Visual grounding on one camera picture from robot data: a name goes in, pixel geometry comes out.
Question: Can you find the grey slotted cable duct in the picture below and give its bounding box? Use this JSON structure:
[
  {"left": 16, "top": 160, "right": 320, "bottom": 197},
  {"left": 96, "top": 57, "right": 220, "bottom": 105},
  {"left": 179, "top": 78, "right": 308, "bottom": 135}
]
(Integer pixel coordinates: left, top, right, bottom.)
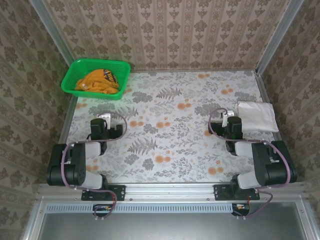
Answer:
[{"left": 45, "top": 201, "right": 235, "bottom": 214}]

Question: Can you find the green plastic basket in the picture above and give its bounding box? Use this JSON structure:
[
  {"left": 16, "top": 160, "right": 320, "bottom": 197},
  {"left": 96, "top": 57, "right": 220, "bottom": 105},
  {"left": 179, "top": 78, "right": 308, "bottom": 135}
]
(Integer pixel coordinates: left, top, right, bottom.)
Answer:
[{"left": 61, "top": 58, "right": 132, "bottom": 101}]

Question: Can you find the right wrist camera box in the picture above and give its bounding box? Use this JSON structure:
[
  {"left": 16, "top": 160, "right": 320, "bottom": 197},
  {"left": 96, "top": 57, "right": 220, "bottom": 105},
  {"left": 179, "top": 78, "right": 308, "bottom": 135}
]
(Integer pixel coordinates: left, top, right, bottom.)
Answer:
[{"left": 220, "top": 110, "right": 230, "bottom": 128}]

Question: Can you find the grey metal panel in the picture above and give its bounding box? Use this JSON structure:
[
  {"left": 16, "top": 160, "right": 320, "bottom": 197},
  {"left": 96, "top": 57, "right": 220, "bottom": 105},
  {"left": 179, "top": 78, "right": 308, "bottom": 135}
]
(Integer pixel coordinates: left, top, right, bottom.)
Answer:
[{"left": 23, "top": 201, "right": 313, "bottom": 240}]

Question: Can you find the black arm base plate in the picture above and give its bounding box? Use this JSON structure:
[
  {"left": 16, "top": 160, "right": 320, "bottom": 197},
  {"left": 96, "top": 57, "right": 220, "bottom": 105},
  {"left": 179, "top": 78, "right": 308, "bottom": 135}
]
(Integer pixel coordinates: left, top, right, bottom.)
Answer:
[
  {"left": 213, "top": 183, "right": 261, "bottom": 202},
  {"left": 81, "top": 184, "right": 126, "bottom": 202}
]

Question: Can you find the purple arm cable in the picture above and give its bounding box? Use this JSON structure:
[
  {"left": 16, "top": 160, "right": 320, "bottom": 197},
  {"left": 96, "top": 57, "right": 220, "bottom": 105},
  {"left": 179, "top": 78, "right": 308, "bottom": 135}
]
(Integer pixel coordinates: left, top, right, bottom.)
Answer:
[
  {"left": 61, "top": 111, "right": 128, "bottom": 221},
  {"left": 208, "top": 107, "right": 293, "bottom": 221}
]

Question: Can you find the orange printed t-shirt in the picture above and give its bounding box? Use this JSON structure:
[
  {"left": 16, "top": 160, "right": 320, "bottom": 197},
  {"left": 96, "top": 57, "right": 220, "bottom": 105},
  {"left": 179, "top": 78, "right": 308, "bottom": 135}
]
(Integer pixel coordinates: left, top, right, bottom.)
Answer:
[{"left": 74, "top": 68, "right": 120, "bottom": 97}]

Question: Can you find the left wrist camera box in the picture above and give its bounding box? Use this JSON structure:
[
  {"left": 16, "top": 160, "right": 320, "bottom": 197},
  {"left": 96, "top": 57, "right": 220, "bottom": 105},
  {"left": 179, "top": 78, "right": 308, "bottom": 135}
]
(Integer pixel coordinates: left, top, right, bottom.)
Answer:
[{"left": 99, "top": 113, "right": 112, "bottom": 130}]

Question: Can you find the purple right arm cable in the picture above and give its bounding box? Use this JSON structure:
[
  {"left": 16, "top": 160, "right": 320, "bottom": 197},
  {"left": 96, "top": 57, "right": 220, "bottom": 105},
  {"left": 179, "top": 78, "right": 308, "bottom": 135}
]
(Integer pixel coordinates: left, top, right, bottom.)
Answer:
[{"left": 208, "top": 107, "right": 293, "bottom": 221}]

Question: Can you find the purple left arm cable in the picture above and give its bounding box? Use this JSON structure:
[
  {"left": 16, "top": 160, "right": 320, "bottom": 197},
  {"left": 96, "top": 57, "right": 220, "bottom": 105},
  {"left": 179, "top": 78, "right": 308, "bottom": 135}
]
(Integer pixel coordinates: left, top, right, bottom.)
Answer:
[{"left": 61, "top": 111, "right": 128, "bottom": 221}]

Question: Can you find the floral patterned table cover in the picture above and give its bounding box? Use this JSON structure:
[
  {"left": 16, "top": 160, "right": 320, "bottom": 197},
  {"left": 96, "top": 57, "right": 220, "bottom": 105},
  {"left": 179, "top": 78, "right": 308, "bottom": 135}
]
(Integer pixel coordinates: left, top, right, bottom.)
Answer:
[{"left": 65, "top": 70, "right": 288, "bottom": 185}]

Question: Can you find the aluminium frame post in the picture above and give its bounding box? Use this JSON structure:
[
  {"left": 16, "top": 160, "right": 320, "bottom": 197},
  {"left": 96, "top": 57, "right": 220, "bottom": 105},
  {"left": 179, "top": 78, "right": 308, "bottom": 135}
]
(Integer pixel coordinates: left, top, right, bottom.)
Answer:
[
  {"left": 256, "top": 0, "right": 305, "bottom": 75},
  {"left": 29, "top": 0, "right": 75, "bottom": 70}
]

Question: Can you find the white folded t-shirt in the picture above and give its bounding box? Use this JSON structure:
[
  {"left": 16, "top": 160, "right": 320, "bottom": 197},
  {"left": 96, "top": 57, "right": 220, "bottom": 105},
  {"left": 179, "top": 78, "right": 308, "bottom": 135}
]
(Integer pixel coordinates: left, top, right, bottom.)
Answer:
[{"left": 234, "top": 100, "right": 280, "bottom": 134}]

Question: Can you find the aluminium table edge rail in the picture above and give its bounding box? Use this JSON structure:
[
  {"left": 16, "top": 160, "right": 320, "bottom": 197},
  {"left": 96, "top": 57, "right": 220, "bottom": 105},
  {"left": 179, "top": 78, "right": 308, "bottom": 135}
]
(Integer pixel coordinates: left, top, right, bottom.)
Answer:
[
  {"left": 254, "top": 71, "right": 296, "bottom": 182},
  {"left": 57, "top": 96, "right": 78, "bottom": 147}
]

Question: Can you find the aluminium mounting rail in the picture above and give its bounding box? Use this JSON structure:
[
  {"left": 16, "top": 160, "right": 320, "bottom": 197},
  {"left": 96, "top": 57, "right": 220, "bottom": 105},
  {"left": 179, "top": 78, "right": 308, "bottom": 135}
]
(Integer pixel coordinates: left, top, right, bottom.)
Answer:
[{"left": 37, "top": 181, "right": 308, "bottom": 202}]

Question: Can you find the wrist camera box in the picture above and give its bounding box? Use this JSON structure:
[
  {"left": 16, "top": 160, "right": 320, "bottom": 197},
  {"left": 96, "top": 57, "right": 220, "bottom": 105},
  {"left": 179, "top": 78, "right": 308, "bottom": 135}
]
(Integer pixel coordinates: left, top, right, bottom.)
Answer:
[
  {"left": 99, "top": 113, "right": 112, "bottom": 130},
  {"left": 220, "top": 110, "right": 230, "bottom": 128}
]

